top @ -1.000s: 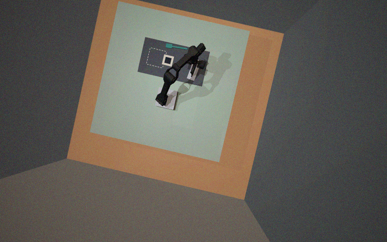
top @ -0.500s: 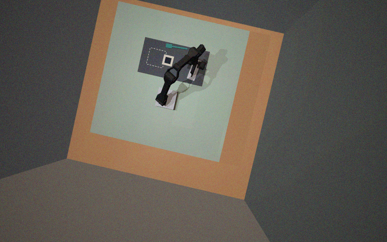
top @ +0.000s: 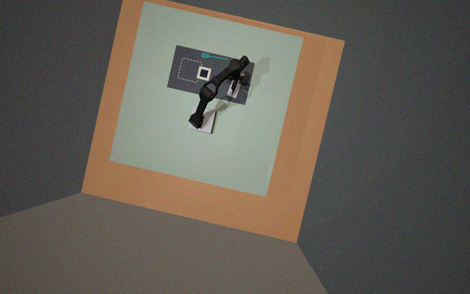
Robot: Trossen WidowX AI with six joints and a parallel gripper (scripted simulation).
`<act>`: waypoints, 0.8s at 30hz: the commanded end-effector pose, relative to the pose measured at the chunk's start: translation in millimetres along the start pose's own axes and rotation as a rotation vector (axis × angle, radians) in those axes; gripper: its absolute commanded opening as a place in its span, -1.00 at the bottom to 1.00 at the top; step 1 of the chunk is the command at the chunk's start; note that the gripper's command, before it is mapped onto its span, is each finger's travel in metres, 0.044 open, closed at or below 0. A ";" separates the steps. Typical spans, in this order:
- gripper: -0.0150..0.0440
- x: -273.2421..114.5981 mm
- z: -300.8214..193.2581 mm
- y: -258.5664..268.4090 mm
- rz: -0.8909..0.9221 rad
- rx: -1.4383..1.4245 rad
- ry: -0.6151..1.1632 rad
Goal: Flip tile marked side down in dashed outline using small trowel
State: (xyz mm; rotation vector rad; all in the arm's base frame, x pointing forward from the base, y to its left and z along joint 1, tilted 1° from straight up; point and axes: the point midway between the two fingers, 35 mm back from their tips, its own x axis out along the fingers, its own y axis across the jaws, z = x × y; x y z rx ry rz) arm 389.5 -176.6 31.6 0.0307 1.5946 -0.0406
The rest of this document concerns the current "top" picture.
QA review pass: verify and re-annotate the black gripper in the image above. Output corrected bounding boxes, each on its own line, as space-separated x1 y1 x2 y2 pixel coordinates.
227 75 249 86

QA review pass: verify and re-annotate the cream rectangular tile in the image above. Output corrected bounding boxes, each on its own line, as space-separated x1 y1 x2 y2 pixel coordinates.
197 66 211 81

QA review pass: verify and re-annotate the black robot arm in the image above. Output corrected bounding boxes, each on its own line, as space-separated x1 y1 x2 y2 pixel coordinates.
189 56 250 129

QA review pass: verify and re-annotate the dark grey mat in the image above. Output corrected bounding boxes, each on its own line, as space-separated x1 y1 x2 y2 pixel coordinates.
167 45 255 105

